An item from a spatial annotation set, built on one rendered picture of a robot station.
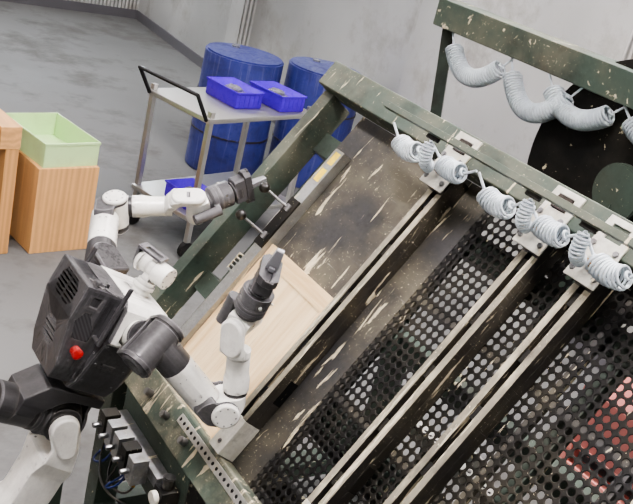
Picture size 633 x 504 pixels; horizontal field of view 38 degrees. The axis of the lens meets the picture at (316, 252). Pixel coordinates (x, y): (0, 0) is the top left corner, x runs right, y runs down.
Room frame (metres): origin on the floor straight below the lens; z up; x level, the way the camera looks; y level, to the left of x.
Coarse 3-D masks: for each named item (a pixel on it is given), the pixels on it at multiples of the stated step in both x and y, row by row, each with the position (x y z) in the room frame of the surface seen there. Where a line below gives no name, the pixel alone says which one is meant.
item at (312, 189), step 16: (336, 160) 2.99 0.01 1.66; (304, 192) 2.95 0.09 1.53; (320, 192) 2.96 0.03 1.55; (304, 208) 2.93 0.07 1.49; (288, 224) 2.90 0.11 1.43; (272, 240) 2.87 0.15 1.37; (256, 256) 2.84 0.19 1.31; (240, 272) 2.82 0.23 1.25; (224, 288) 2.80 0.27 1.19; (208, 304) 2.78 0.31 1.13; (192, 320) 2.76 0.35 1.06; (192, 336) 2.73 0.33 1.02
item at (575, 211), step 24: (408, 120) 2.64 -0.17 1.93; (408, 144) 2.63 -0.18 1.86; (456, 144) 2.46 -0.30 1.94; (456, 168) 2.52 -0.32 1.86; (504, 168) 2.32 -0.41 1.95; (480, 192) 2.36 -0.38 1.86; (504, 216) 2.32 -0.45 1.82; (576, 216) 2.11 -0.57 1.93; (552, 240) 2.14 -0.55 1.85; (624, 240) 1.99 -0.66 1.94; (600, 264) 2.08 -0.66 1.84; (624, 264) 2.01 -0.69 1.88; (624, 288) 1.98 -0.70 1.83
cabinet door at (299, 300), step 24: (288, 264) 2.77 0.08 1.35; (240, 288) 2.79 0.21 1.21; (288, 288) 2.69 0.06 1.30; (312, 288) 2.64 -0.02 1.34; (216, 312) 2.76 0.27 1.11; (288, 312) 2.61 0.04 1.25; (312, 312) 2.57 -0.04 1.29; (216, 336) 2.68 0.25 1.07; (264, 336) 2.59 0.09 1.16; (288, 336) 2.54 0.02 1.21; (216, 360) 2.61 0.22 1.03; (264, 360) 2.51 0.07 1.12; (216, 432) 2.38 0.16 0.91
